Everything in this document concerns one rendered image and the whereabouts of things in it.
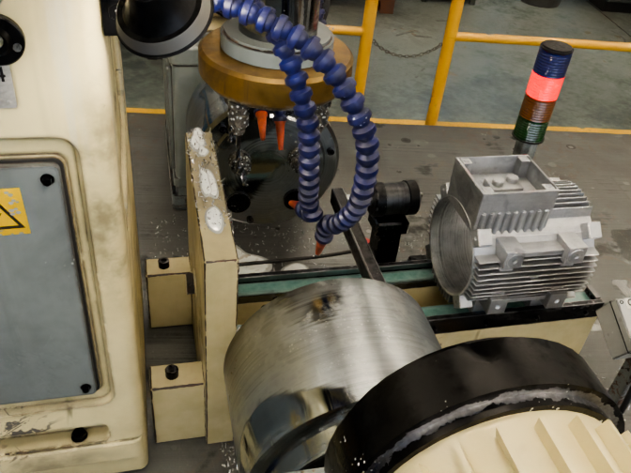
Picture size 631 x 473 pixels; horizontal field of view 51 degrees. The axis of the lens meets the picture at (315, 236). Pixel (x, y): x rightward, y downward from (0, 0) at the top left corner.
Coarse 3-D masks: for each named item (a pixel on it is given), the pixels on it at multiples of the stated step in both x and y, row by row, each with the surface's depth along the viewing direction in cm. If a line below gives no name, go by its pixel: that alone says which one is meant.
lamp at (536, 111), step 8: (528, 96) 125; (528, 104) 125; (536, 104) 124; (544, 104) 123; (552, 104) 124; (520, 112) 127; (528, 112) 126; (536, 112) 125; (544, 112) 124; (552, 112) 126; (536, 120) 126; (544, 120) 126
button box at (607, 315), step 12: (612, 300) 87; (624, 300) 86; (600, 312) 89; (612, 312) 86; (624, 312) 85; (600, 324) 89; (612, 324) 86; (624, 324) 84; (612, 336) 87; (624, 336) 84; (612, 348) 87; (624, 348) 84
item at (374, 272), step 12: (336, 192) 108; (336, 204) 107; (360, 228) 101; (348, 240) 102; (360, 240) 99; (360, 252) 97; (372, 252) 97; (360, 264) 97; (372, 264) 95; (372, 276) 92
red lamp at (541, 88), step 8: (536, 80) 122; (544, 80) 121; (552, 80) 120; (560, 80) 121; (528, 88) 125; (536, 88) 122; (544, 88) 122; (552, 88) 121; (560, 88) 123; (536, 96) 123; (544, 96) 122; (552, 96) 123
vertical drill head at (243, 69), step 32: (288, 0) 68; (224, 32) 73; (256, 32) 71; (320, 32) 75; (224, 64) 71; (256, 64) 71; (352, 64) 75; (224, 96) 73; (256, 96) 70; (288, 96) 70; (320, 96) 72; (320, 128) 79
